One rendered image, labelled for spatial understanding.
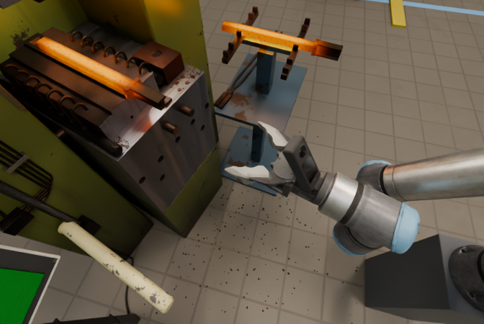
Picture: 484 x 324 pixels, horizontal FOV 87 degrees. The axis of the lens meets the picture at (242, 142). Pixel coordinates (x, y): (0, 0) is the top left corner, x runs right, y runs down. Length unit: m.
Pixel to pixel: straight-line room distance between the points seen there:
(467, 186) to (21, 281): 0.77
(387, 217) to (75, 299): 1.50
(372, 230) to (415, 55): 2.39
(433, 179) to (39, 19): 1.18
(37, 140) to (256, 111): 0.72
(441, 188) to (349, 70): 1.86
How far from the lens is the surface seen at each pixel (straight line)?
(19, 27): 1.10
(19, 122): 0.78
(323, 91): 2.15
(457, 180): 0.60
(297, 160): 0.46
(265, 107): 1.08
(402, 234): 0.54
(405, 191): 0.65
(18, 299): 0.60
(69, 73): 0.87
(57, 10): 1.15
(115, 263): 0.92
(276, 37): 0.97
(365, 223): 0.53
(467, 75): 2.86
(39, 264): 0.61
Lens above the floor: 1.48
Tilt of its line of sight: 58 degrees down
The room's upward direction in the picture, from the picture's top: straight up
